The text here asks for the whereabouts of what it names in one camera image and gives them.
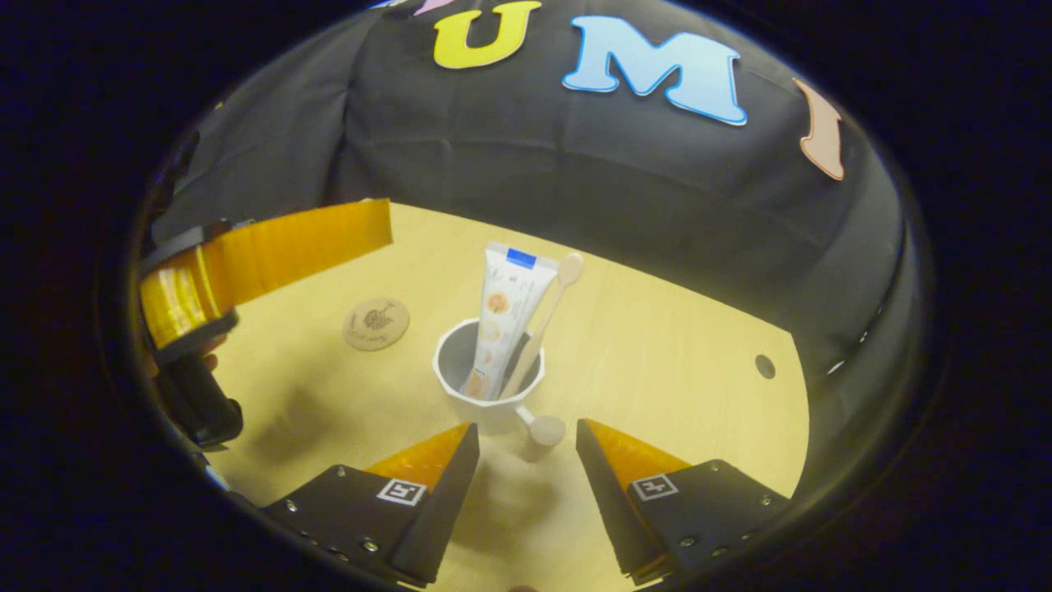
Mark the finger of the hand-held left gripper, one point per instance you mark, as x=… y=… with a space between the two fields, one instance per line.
x=288 y=251

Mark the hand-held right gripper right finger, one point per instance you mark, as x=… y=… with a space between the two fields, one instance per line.
x=608 y=493

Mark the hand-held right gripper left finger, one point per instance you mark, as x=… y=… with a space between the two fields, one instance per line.
x=440 y=501

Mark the white cup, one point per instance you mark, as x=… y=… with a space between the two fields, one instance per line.
x=485 y=411

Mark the round wooden coaster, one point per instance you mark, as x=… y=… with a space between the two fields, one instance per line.
x=376 y=324

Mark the beige toothbrush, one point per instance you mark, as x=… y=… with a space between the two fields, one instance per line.
x=549 y=308

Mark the white toothpaste tube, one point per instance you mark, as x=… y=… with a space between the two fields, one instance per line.
x=505 y=312

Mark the black backdrop cloth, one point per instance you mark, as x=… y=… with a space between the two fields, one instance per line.
x=575 y=181

